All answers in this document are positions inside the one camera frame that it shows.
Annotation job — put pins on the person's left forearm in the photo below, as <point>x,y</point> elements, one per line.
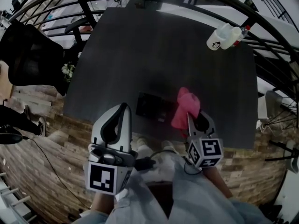
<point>102,204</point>

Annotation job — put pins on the black mesh office chair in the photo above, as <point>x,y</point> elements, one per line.
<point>30,55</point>

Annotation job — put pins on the person's light grey trousers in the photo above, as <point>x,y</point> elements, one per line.
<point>187,195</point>

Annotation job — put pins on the grey box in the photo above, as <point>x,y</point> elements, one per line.
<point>268,104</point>

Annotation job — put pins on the white flower bunch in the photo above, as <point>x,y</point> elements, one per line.
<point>68,71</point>

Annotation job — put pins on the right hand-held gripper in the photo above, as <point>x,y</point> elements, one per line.
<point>208,150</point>

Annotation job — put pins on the person's right white shoe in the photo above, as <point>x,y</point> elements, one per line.
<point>170,147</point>

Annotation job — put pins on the person's white shoe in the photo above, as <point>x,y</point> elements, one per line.
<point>170,147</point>
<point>142,142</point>

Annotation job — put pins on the white mug with black print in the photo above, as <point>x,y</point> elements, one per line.
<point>216,39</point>

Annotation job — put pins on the white chair with black arms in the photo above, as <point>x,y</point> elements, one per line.
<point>288,155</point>

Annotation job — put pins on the black chair armrest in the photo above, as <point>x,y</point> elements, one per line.
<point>77,25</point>

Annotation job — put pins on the pink cloth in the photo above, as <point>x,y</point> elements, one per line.
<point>187,104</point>

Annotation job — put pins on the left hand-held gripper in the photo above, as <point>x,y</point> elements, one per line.
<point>109,171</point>

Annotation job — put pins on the black round stand base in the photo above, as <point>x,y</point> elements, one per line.
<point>9,137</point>

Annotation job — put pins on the clear bottle with red cap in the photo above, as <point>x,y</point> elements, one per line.
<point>243,34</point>

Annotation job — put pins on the person's left white shoe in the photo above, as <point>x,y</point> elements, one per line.
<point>142,142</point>

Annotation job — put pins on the plain white cup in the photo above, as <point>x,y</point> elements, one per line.
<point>231,37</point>

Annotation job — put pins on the person's right forearm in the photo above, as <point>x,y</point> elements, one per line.
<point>217,183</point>

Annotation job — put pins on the black metal railing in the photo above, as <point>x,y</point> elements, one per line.
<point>268,29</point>

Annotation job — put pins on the black keypad device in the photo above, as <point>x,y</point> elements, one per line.
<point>151,106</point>

